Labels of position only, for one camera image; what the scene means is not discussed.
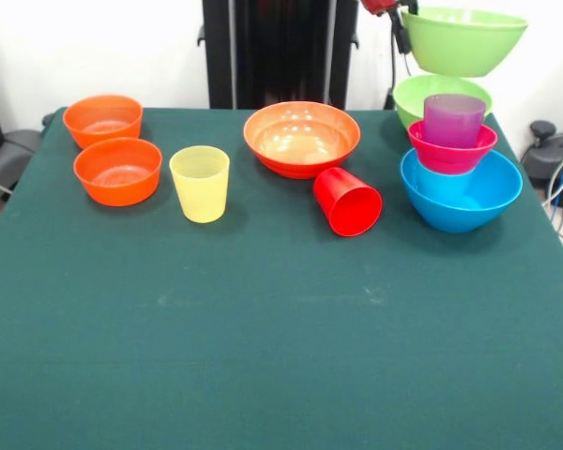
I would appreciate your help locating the purple cup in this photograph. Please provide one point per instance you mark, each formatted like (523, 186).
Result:
(452, 124)

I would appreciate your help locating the blue cup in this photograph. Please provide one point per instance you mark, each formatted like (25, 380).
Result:
(443, 185)

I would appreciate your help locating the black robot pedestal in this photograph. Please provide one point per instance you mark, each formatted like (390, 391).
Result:
(281, 47)

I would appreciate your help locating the gray chair base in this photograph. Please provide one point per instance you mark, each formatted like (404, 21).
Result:
(9, 154)

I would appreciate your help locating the dark green table cloth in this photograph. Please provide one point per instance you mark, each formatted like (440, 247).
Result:
(281, 351)

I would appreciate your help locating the small orange bowl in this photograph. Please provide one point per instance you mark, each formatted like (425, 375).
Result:
(98, 122)
(117, 178)

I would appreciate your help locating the blue bowl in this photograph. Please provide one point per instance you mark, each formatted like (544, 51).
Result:
(460, 218)

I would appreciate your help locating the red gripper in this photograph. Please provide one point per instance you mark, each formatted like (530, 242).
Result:
(380, 5)

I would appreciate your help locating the red cup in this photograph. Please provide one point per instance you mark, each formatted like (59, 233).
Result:
(354, 211)

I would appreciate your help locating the yellow cup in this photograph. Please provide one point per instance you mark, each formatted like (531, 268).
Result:
(199, 192)

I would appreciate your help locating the large orange bowl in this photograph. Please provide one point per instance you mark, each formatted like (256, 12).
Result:
(302, 136)

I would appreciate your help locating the pink bowl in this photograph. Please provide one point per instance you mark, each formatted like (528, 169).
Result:
(450, 159)

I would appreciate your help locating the green bowl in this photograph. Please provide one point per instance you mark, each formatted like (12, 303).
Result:
(410, 100)
(460, 47)

